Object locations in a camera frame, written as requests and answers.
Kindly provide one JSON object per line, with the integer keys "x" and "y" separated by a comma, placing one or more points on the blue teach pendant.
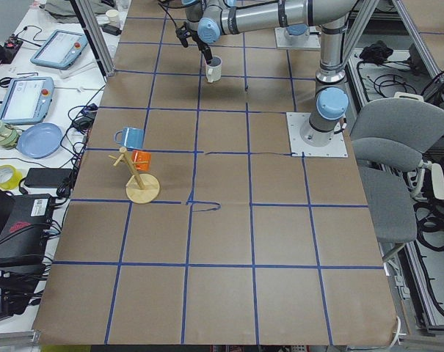
{"x": 27, "y": 100}
{"x": 60, "y": 50}

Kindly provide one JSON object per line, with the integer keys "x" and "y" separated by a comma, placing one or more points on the green tape rolls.
{"x": 9, "y": 135}

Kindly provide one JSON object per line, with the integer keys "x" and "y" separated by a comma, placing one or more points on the black laptop bag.
{"x": 24, "y": 220}

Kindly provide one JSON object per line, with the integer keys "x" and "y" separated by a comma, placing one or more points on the wooden mug tree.
{"x": 141, "y": 188}

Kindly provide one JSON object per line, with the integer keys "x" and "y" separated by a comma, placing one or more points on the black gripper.
{"x": 203, "y": 46}

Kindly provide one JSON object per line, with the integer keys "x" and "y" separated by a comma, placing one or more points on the grey office chair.
{"x": 394, "y": 132}

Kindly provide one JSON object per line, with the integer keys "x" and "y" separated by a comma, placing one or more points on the black power adapter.
{"x": 46, "y": 177}

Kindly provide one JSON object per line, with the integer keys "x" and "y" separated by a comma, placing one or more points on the blue plate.
{"x": 40, "y": 140}

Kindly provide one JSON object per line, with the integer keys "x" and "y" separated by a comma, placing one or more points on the aluminium frame post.
{"x": 89, "y": 24}

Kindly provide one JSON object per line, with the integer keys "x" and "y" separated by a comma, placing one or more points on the orange mug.
{"x": 141, "y": 160}

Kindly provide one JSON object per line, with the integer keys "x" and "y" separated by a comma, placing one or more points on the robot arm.
{"x": 296, "y": 33}
{"x": 207, "y": 21}

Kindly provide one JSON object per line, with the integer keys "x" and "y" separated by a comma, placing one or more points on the white grey mug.
{"x": 213, "y": 70}

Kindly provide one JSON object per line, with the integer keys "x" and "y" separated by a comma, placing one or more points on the light blue mug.
{"x": 129, "y": 137}

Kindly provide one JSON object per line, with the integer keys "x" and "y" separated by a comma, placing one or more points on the paper cup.
{"x": 113, "y": 17}

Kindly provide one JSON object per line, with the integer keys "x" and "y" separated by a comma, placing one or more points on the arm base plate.
{"x": 307, "y": 142}
{"x": 308, "y": 41}

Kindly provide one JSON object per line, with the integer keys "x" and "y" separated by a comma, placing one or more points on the yellow tape roll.
{"x": 10, "y": 177}

